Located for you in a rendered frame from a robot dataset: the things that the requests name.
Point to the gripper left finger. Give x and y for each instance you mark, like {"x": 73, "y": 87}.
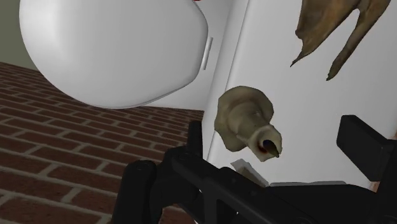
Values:
{"x": 145, "y": 189}

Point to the white flat book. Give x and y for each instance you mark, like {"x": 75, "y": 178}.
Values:
{"x": 248, "y": 172}

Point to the white toilet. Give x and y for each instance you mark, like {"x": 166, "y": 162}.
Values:
{"x": 108, "y": 56}

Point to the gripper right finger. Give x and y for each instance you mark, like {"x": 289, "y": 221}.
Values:
{"x": 363, "y": 145}

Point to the beige shell-shaped object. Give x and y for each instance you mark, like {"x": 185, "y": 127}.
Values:
{"x": 245, "y": 121}

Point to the brown ragged-shaped object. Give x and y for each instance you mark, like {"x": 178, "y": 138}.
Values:
{"x": 322, "y": 24}

